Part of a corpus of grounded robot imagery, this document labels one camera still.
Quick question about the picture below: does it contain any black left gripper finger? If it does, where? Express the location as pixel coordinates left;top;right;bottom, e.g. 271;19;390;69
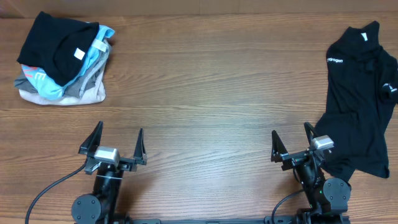
133;128;147;159
78;121;103;156

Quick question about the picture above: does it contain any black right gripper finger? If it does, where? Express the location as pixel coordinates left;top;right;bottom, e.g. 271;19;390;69
271;130;289;162
303;122;318;144

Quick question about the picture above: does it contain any plain black t-shirt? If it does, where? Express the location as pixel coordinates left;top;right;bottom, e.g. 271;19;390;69
17;11;100;86

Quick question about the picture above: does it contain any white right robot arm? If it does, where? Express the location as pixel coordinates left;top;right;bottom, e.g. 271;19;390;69
265;122;351;224

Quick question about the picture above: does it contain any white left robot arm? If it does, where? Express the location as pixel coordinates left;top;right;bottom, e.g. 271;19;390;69
72;121;147;224

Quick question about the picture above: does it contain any white folded garment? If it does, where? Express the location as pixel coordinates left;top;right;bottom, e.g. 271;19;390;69
19;66;106;106

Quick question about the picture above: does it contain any grey folded garment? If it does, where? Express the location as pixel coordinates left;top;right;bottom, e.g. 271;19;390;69
14;39;111;98

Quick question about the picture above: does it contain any light blue printed t-shirt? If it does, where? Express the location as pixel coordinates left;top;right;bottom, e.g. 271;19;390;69
21;25;116;101

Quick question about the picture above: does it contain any black hydrogen logo shirt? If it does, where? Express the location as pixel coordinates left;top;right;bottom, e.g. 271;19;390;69
315;21;397;181

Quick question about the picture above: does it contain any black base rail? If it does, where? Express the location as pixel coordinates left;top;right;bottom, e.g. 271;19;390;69
124;214;351;224

